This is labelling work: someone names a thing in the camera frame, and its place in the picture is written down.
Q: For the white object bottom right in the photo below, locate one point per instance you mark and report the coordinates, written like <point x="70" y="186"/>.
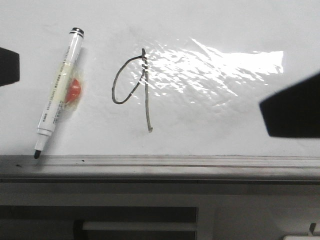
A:
<point x="313" y="233"/>

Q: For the white whiteboard marker pen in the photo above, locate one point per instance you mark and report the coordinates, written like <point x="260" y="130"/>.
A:
<point x="58" y="91"/>

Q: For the white whiteboard with metal frame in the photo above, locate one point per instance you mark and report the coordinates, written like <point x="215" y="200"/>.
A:
<point x="171" y="89"/>

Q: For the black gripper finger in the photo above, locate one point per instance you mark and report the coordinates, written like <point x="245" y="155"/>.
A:
<point x="294" y="112"/>
<point x="9" y="67"/>

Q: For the white table frame below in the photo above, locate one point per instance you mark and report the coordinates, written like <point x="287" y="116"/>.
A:
<point x="156" y="211"/>

